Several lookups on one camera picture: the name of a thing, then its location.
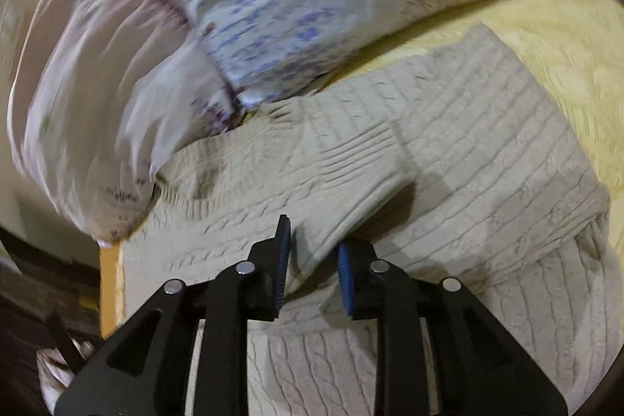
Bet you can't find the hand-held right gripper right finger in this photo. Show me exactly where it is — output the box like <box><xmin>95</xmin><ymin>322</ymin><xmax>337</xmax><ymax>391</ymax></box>
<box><xmin>337</xmin><ymin>237</ymin><xmax>569</xmax><ymax>416</ymax></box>

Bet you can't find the pale crumpled cloth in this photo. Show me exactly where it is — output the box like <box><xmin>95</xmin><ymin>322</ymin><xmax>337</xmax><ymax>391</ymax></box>
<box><xmin>36</xmin><ymin>338</ymin><xmax>104</xmax><ymax>414</ymax></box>

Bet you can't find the yellow patterned bedsheet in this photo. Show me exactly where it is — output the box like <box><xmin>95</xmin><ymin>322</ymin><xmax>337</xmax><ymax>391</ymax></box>
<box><xmin>322</xmin><ymin>0</ymin><xmax>624</xmax><ymax>222</ymax></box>

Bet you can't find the floral pillow with tree print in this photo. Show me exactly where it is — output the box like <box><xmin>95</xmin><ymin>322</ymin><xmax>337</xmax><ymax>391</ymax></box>
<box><xmin>73</xmin><ymin>0</ymin><xmax>567</xmax><ymax>111</ymax></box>

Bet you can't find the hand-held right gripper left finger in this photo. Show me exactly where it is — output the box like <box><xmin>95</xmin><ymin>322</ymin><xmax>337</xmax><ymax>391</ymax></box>
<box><xmin>53</xmin><ymin>214</ymin><xmax>293</xmax><ymax>416</ymax></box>

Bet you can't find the pale pink floral pillow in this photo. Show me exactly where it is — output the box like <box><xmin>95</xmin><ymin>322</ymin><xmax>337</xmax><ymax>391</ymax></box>
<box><xmin>7</xmin><ymin>0</ymin><xmax>245</xmax><ymax>247</ymax></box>

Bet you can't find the grey cable knit sweater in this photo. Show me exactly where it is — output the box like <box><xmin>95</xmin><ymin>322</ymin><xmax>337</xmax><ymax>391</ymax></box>
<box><xmin>149</xmin><ymin>22</ymin><xmax>613</xmax><ymax>416</ymax></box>

